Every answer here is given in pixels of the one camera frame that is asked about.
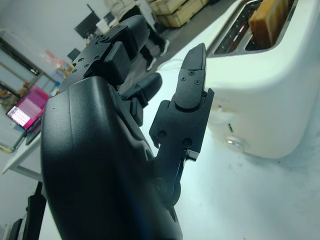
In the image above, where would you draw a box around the black chair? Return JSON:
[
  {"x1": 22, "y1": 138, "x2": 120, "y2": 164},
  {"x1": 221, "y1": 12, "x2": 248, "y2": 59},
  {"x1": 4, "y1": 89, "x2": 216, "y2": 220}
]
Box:
[{"x1": 9, "y1": 182, "x2": 47, "y2": 240}]

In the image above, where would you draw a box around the laptop with pink screen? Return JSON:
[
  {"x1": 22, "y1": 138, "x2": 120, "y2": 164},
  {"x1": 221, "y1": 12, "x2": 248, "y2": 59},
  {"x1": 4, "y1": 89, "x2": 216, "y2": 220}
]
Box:
[{"x1": 6, "y1": 86, "x2": 51, "y2": 146}]

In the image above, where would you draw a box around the white two-slot toaster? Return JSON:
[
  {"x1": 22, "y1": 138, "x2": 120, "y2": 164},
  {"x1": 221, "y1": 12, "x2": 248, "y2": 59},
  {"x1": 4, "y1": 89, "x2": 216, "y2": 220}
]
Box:
[{"x1": 199, "y1": 0, "x2": 320, "y2": 160}]

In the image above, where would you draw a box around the translucent toaster knob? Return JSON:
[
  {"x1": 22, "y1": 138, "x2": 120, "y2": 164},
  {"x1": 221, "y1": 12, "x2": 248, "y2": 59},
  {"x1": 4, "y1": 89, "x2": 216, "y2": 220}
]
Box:
[{"x1": 223, "y1": 134, "x2": 251, "y2": 151}]

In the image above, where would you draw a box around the white desk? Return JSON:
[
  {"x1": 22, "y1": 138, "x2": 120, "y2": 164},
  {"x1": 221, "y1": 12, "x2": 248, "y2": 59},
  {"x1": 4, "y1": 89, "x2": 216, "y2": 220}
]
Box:
[{"x1": 2, "y1": 127, "x2": 48, "y2": 181}]

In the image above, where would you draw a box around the small black monitor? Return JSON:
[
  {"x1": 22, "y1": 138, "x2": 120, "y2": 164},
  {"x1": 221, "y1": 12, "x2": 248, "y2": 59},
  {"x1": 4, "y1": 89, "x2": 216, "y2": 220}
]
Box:
[{"x1": 67, "y1": 49, "x2": 81, "y2": 61}]

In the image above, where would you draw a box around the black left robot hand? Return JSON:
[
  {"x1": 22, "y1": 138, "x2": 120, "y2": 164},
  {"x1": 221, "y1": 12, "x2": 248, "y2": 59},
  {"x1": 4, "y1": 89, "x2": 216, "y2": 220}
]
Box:
[{"x1": 39, "y1": 14, "x2": 216, "y2": 240}]

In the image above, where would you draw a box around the brown toast slice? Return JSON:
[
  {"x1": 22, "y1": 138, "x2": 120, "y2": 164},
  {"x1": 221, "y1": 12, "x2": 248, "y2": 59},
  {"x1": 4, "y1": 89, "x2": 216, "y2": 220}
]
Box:
[{"x1": 248, "y1": 0, "x2": 288, "y2": 48}]

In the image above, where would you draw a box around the person in dark trousers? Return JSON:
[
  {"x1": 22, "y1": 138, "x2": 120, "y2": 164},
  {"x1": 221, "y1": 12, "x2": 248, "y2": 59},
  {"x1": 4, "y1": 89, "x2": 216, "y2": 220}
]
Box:
[{"x1": 104, "y1": 0, "x2": 171, "y2": 72}]

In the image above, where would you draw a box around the large black monitor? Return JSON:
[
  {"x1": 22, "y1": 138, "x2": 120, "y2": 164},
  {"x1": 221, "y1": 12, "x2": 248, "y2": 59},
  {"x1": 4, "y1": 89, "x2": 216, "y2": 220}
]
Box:
[{"x1": 74, "y1": 9, "x2": 101, "y2": 38}]

